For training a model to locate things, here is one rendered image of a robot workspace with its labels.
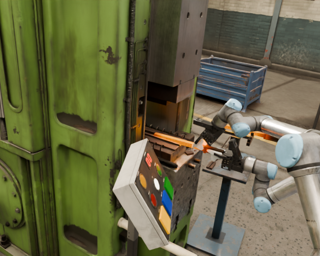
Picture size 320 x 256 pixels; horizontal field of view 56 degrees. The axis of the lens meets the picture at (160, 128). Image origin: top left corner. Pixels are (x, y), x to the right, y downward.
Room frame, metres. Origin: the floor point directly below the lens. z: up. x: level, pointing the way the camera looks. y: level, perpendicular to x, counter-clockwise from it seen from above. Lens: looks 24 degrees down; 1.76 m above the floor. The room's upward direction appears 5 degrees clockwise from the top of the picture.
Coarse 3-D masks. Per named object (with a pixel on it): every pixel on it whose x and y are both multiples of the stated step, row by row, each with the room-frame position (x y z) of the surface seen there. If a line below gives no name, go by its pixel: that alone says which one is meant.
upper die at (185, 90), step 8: (192, 80) 1.58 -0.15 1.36; (152, 88) 1.50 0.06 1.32; (160, 88) 1.48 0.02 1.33; (168, 88) 1.46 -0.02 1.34; (176, 88) 1.43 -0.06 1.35; (184, 88) 1.50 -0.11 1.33; (192, 88) 1.59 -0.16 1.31; (152, 96) 1.50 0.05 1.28; (160, 96) 1.48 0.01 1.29; (168, 96) 1.45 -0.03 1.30; (176, 96) 1.43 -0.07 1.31; (184, 96) 1.51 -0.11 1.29
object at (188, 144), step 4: (160, 136) 1.59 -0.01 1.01; (164, 136) 1.58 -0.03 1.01; (168, 136) 1.59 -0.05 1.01; (172, 140) 1.55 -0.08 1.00; (176, 140) 1.54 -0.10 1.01; (180, 140) 1.54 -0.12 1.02; (184, 140) 1.54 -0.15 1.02; (180, 144) 1.53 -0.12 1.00; (184, 144) 1.52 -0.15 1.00; (188, 144) 1.50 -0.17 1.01; (192, 144) 1.49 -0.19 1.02; (196, 148) 1.48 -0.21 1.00; (204, 148) 1.45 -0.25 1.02; (208, 148) 1.45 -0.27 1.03; (212, 148) 1.44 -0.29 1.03; (216, 148) 1.45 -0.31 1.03; (204, 152) 1.45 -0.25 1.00; (208, 152) 1.45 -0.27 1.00
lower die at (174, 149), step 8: (144, 136) 1.60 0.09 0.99; (152, 136) 1.60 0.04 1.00; (176, 136) 1.64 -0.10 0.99; (152, 144) 1.53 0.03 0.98; (160, 144) 1.52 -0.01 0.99; (168, 144) 1.53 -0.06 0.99; (176, 144) 1.53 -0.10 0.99; (168, 152) 1.45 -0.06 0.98; (176, 152) 1.49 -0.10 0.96; (168, 160) 1.44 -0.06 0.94
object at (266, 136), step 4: (228, 124) 1.93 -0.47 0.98; (228, 128) 1.90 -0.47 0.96; (252, 132) 1.84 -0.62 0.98; (256, 132) 1.84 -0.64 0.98; (260, 132) 1.84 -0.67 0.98; (260, 136) 1.82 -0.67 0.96; (264, 136) 1.80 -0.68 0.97; (268, 136) 1.81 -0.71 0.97; (272, 136) 1.80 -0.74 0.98; (272, 140) 1.79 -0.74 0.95; (276, 140) 1.79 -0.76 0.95
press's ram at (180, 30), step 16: (160, 0) 1.44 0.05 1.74; (176, 0) 1.40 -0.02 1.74; (192, 0) 1.47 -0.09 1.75; (208, 0) 1.64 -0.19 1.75; (160, 16) 1.44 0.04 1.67; (176, 16) 1.40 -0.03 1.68; (192, 16) 1.49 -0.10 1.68; (160, 32) 1.43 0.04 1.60; (176, 32) 1.39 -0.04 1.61; (192, 32) 1.51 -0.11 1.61; (160, 48) 1.43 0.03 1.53; (176, 48) 1.39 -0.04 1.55; (192, 48) 1.53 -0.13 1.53; (160, 64) 1.43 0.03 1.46; (176, 64) 1.39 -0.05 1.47; (192, 64) 1.55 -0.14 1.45; (160, 80) 1.42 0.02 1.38; (176, 80) 1.41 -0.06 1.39
